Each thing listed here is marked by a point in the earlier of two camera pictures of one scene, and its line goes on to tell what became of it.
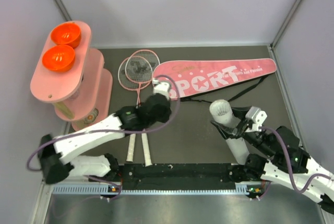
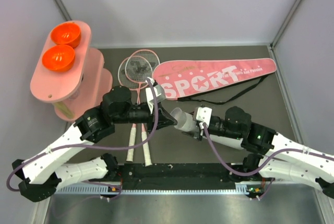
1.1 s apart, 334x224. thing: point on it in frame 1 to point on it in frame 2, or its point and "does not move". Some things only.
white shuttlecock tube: x=221 y=111 to x=227 y=142
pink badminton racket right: x=141 y=66 does not move
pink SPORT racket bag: x=190 y=77 does not move
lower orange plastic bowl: x=60 y=58 does not move
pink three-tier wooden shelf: x=85 y=91 does not move
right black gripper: x=239 y=113 to x=197 y=134
